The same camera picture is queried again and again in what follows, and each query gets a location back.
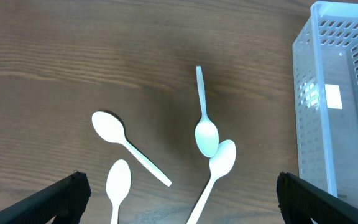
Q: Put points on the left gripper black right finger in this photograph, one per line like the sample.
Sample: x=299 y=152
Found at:
x=302 y=202

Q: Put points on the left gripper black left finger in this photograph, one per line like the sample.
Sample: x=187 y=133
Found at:
x=62 y=202

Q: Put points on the white plastic spoon bottom left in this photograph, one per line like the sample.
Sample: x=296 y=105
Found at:
x=118 y=186

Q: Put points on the white plastic spoon upper left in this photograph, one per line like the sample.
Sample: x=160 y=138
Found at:
x=109 y=128

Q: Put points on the pale green plastic spoon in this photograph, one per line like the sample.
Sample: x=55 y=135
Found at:
x=206 y=132

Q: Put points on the clear perforated plastic basket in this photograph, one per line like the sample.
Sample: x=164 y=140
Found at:
x=325 y=70

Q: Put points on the white plastic spoon long handle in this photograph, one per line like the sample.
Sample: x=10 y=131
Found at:
x=220 y=165

